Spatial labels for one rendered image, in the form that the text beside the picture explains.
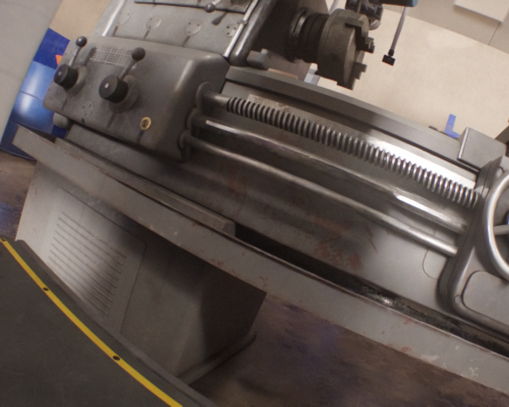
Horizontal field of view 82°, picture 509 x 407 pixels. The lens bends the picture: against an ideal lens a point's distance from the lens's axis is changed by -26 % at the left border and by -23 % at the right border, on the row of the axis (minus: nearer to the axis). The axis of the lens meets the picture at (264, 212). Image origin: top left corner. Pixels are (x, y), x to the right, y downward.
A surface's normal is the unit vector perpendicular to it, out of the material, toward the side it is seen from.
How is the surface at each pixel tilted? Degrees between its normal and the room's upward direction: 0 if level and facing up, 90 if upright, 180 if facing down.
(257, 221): 90
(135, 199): 90
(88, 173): 90
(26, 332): 0
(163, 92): 90
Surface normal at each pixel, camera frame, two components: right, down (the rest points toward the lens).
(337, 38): -0.40, 0.22
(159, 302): -0.29, -0.07
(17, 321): 0.39, -0.92
